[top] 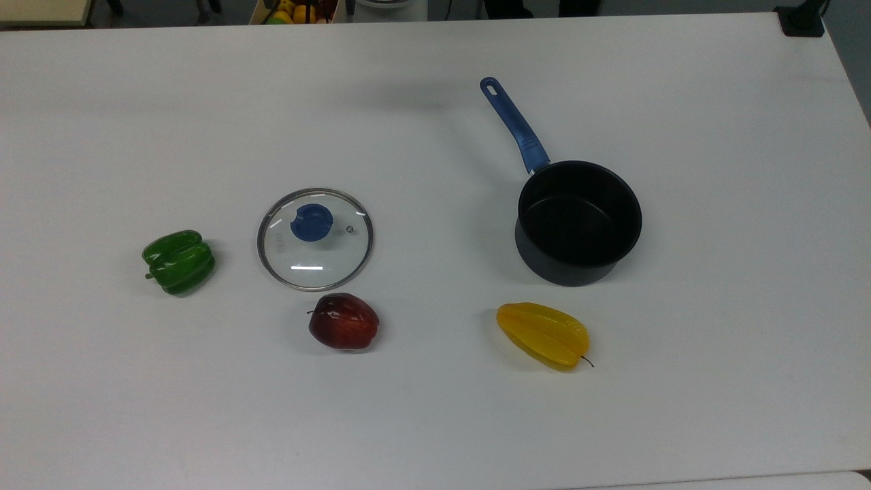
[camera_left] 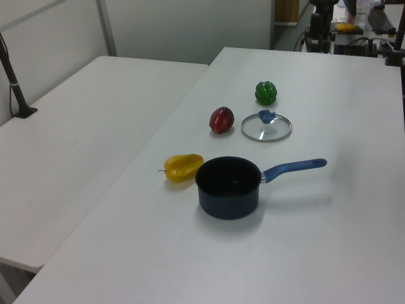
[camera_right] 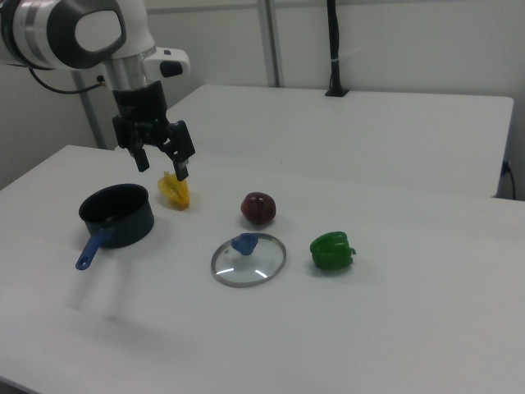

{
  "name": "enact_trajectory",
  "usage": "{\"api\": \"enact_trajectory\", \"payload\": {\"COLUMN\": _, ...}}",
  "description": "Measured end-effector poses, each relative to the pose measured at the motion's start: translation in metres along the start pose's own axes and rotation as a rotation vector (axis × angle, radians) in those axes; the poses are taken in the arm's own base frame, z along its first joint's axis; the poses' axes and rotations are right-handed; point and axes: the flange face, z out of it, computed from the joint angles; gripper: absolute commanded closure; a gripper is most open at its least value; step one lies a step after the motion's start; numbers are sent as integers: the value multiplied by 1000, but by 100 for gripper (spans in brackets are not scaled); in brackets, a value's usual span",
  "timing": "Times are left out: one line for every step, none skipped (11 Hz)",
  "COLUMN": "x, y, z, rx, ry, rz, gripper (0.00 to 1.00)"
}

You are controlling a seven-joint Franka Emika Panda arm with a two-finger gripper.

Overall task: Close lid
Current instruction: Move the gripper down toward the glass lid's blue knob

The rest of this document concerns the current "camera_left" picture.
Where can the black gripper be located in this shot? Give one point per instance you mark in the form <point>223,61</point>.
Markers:
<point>315,25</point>

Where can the glass lid with blue knob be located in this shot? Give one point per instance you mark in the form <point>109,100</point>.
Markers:
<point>265,130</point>

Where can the yellow box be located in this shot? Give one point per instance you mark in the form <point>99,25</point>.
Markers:
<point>345,27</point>

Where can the black equipment box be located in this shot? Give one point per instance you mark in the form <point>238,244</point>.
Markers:
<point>354,46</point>

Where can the brown wooden board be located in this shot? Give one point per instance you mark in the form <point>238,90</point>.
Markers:
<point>286,11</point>

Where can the clear plastic bottle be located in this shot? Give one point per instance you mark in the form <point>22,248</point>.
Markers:
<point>362,14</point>

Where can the black keyboard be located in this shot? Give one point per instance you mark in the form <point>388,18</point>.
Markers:
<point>381,20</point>

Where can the green toy bell pepper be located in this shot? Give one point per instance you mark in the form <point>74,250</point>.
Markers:
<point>266,92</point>

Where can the red toy apple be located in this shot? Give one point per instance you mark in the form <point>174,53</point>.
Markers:
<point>221,120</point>

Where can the yellow toy starfruit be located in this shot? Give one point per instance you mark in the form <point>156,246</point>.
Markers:
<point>182,167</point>

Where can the black pole with clamp base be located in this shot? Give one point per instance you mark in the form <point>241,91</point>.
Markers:
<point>14,85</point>

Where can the black camera stand clamp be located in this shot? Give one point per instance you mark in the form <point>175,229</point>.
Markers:
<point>395,52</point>

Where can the grey partition frame post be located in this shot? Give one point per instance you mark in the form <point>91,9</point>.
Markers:
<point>106,25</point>

